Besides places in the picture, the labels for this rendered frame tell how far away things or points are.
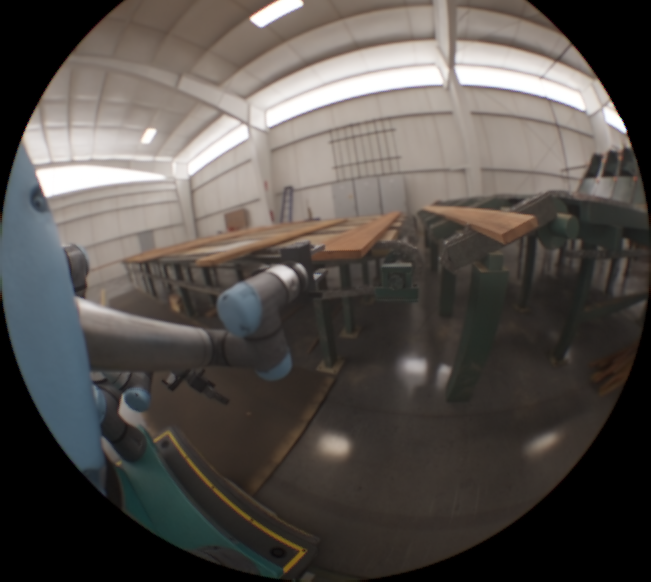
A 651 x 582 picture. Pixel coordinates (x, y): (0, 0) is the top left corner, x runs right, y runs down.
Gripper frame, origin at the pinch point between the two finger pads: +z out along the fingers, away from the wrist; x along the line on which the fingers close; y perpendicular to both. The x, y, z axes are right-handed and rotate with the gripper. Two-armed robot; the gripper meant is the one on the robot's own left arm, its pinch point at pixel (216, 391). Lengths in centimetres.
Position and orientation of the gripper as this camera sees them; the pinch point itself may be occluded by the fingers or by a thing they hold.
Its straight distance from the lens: 80.7
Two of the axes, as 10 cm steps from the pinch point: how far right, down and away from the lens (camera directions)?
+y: 4.4, -6.1, 6.6
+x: -7.8, 1.0, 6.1
